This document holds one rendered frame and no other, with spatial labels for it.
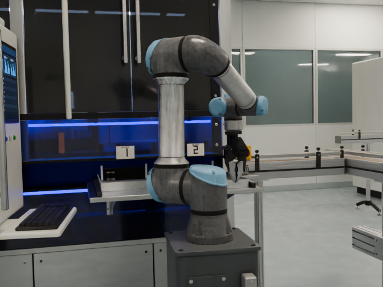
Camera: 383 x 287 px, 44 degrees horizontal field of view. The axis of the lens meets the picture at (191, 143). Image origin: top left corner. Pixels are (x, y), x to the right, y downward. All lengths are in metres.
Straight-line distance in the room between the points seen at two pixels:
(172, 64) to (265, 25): 6.07
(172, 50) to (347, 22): 6.80
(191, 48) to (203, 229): 0.55
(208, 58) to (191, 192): 0.41
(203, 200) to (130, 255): 0.94
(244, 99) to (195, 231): 0.52
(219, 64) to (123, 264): 1.19
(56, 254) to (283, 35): 5.95
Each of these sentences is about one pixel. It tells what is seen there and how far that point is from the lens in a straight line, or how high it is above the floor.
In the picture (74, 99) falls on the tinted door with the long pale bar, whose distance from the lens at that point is 2.22.
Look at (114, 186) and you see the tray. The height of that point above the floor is 0.90.
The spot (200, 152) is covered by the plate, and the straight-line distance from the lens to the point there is 2.29.
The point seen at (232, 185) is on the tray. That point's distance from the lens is 1.96.
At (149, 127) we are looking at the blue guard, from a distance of 2.23.
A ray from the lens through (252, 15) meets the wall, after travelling 7.47.
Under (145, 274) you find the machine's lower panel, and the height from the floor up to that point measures 0.43.
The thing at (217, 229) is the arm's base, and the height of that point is 0.83.
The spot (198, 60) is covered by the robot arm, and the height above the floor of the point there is 1.35.
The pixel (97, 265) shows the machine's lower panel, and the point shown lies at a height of 0.50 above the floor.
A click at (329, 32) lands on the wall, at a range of 7.99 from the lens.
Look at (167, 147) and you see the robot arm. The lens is 1.51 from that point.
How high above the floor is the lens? 1.17
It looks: 3 degrees down
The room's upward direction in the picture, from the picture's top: 1 degrees counter-clockwise
